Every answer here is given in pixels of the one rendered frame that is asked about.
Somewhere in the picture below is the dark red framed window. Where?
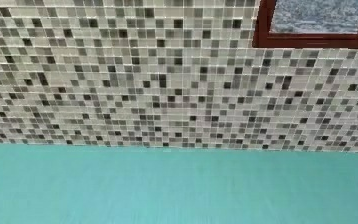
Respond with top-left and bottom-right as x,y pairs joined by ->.
252,0 -> 358,50

